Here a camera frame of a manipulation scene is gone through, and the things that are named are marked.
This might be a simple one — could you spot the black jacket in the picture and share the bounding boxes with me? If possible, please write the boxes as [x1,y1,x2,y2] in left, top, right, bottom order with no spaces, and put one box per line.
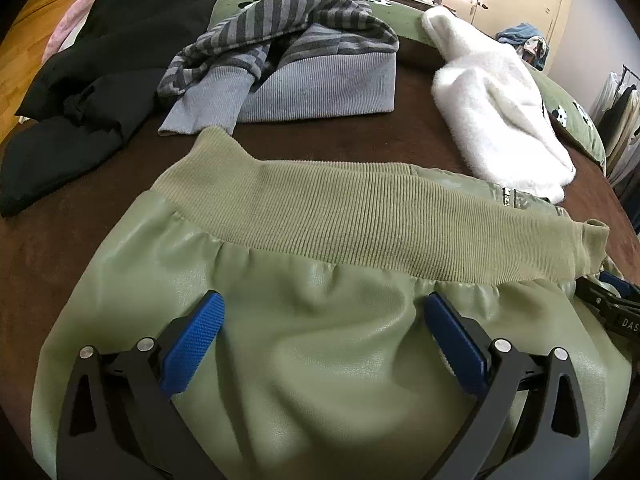
[0,0,228,218]

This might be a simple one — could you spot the cream door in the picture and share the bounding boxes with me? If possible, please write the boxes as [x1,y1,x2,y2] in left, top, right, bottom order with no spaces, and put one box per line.
[472,0,568,41]

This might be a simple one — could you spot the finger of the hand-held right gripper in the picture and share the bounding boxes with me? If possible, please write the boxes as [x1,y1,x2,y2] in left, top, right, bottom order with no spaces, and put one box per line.
[574,279,640,337]
[598,271,640,302]

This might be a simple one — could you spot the pile of clothes on chair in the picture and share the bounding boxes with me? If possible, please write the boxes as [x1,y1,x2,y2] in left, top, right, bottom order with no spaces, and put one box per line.
[496,22,548,71]

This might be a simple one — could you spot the green zip jacket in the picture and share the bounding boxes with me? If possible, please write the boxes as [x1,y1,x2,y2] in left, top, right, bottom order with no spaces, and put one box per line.
[30,127,633,480]

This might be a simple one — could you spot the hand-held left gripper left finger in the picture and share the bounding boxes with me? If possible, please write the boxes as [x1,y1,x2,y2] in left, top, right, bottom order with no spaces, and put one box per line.
[56,290,226,480]

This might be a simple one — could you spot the grey striped hoodie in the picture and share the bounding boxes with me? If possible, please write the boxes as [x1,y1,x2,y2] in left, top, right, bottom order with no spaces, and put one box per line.
[156,0,401,137]

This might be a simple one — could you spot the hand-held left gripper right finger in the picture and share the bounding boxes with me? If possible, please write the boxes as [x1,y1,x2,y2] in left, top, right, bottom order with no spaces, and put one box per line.
[424,291,593,480]

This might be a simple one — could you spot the green panda print duvet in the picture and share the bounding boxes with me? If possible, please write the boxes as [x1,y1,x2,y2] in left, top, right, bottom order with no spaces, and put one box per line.
[207,0,607,173]

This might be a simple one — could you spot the pink pillow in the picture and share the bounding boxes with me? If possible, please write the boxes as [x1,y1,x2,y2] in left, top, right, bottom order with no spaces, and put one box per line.
[42,0,98,63]

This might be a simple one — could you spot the hanging clothes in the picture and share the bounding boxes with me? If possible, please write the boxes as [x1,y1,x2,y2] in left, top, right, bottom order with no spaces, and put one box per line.
[592,72,640,191]

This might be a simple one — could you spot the wooden headboard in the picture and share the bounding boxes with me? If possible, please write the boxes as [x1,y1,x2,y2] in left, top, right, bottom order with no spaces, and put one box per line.
[0,0,126,77]

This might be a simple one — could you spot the white fleece jacket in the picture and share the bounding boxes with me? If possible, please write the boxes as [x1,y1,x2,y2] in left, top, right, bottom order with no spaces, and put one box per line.
[421,7,577,204]

